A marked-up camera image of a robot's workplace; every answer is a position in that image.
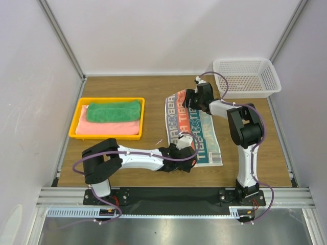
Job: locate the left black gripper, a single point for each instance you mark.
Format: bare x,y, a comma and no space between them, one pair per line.
185,168

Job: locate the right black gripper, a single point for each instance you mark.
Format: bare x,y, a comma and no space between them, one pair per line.
190,97

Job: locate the patterned white cloth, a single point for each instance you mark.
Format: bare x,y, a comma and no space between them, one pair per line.
180,119

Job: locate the green towel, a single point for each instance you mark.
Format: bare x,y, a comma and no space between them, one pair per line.
118,112

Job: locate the pink towel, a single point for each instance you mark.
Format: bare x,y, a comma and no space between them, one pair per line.
85,127

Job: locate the yellow plastic tray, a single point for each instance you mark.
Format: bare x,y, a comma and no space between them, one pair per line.
85,101

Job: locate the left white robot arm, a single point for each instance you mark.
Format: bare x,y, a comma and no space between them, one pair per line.
107,157

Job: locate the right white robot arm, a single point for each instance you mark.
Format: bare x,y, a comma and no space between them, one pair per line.
246,131

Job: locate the white plastic basket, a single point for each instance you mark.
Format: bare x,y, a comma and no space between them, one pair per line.
246,78

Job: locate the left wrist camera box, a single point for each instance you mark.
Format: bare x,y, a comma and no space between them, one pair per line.
184,141

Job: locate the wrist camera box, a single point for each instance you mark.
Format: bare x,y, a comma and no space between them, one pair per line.
198,80
184,141

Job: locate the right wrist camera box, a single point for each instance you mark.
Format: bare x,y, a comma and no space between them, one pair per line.
198,80

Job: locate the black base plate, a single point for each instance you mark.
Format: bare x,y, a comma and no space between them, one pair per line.
179,200

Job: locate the aluminium frame rail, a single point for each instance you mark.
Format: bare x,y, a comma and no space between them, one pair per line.
284,197

